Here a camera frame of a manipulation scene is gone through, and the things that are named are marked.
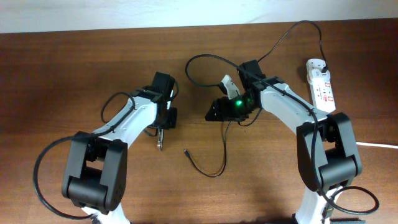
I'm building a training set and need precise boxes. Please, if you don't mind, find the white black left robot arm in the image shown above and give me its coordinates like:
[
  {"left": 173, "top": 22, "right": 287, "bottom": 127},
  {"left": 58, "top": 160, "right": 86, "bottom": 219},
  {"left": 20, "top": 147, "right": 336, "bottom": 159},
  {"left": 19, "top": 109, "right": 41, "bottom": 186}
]
[{"left": 62, "top": 72, "right": 177, "bottom": 223}]

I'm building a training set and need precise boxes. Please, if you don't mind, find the white power strip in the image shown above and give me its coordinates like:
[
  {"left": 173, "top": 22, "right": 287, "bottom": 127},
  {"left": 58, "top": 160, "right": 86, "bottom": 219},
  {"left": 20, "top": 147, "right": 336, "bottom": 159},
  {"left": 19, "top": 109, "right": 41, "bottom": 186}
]
[{"left": 310, "top": 80, "right": 336, "bottom": 113}]

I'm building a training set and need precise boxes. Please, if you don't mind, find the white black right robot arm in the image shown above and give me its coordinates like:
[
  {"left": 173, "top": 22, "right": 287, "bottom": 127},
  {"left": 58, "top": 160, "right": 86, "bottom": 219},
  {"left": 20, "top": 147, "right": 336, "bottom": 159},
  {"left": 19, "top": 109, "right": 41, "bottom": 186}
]
[{"left": 205, "top": 60, "right": 363, "bottom": 223}]

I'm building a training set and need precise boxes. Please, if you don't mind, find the black USB charging cable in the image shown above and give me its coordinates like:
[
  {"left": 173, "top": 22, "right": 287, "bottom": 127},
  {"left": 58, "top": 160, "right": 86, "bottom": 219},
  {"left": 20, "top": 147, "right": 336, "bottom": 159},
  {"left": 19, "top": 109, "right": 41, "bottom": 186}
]
[{"left": 183, "top": 20, "right": 330, "bottom": 179}]

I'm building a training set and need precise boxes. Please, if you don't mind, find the white USB charger plug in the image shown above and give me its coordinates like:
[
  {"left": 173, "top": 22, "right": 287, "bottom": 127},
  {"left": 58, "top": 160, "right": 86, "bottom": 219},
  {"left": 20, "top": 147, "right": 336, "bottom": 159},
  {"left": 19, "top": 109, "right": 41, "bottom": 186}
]
[{"left": 306, "top": 58, "right": 330, "bottom": 85}]

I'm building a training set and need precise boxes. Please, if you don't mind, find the black smartphone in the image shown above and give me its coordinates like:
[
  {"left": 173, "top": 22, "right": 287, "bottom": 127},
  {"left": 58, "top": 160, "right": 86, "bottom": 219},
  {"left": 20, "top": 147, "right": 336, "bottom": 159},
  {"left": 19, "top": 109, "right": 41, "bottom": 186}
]
[{"left": 157, "top": 128, "right": 164, "bottom": 151}]

